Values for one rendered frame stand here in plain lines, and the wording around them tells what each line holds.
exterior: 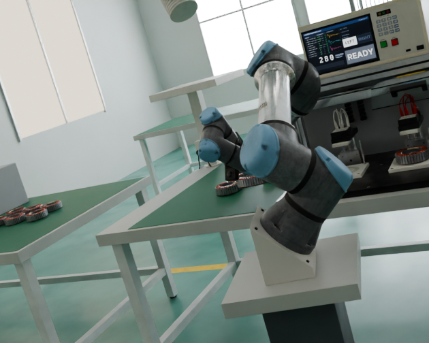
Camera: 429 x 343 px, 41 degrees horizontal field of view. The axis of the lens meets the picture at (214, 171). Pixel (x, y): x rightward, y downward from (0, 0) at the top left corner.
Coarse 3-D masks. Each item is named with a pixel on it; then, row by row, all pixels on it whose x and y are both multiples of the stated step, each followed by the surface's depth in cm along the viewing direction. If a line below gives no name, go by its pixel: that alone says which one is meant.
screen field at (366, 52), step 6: (354, 48) 208; (360, 48) 207; (366, 48) 206; (372, 48) 206; (348, 54) 210; (354, 54) 209; (360, 54) 208; (366, 54) 207; (372, 54) 206; (348, 60) 210; (354, 60) 209; (360, 60) 208
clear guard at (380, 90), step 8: (408, 72) 204; (424, 72) 191; (384, 80) 200; (392, 80) 194; (400, 80) 188; (408, 80) 183; (416, 80) 180; (376, 88) 186; (384, 88) 185; (416, 88) 179; (376, 96) 185; (384, 96) 184; (400, 96) 181; (408, 96) 179; (416, 96) 178; (424, 96) 176; (376, 104) 184; (384, 104) 182; (392, 104) 181
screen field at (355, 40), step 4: (356, 36) 207; (360, 36) 206; (364, 36) 205; (368, 36) 205; (344, 40) 209; (348, 40) 208; (352, 40) 208; (356, 40) 207; (360, 40) 206; (364, 40) 206; (368, 40) 205; (344, 44) 209; (348, 44) 209; (352, 44) 208
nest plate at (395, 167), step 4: (428, 160) 193; (392, 164) 201; (396, 164) 199; (412, 164) 194; (416, 164) 193; (420, 164) 191; (424, 164) 190; (428, 164) 189; (392, 168) 196; (396, 168) 194; (400, 168) 193; (404, 168) 193; (408, 168) 192; (412, 168) 192; (416, 168) 191; (420, 168) 191; (392, 172) 195
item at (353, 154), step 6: (342, 150) 224; (348, 150) 221; (354, 150) 218; (360, 150) 220; (342, 156) 221; (348, 156) 220; (354, 156) 219; (360, 156) 218; (342, 162) 221; (348, 162) 220; (354, 162) 219; (360, 162) 218
